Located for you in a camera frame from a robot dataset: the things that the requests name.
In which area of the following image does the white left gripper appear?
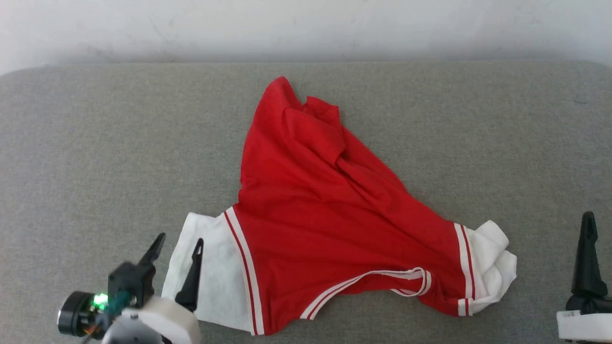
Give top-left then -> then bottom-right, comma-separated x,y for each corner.
121,233 -> 205,344

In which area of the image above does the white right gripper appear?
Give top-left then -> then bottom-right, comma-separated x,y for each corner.
557,212 -> 612,343

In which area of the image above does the red and white jersey shirt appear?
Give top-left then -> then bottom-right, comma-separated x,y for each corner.
162,76 -> 518,336

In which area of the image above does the black cylinder with green light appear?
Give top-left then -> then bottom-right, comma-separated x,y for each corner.
57,290 -> 113,338

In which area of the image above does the grey fabric sofa seat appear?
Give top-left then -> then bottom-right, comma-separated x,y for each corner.
0,61 -> 612,344

